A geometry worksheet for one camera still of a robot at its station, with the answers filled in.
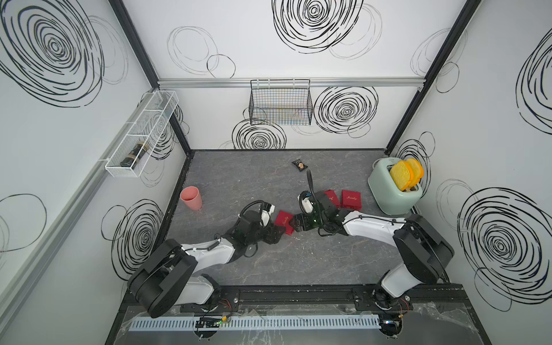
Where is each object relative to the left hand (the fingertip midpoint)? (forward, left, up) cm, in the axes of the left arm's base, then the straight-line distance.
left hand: (278, 226), depth 85 cm
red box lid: (+16, -24, -1) cm, 29 cm away
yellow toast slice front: (+18, -49, +14) cm, 54 cm away
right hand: (+3, -7, -1) cm, 8 cm away
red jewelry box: (+5, -2, -2) cm, 5 cm away
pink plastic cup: (+13, +39, +1) cm, 41 cm away
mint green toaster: (+11, -43, +10) cm, 45 cm away
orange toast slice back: (+16, -54, +18) cm, 59 cm away
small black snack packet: (+37, -10, -3) cm, 38 cm away
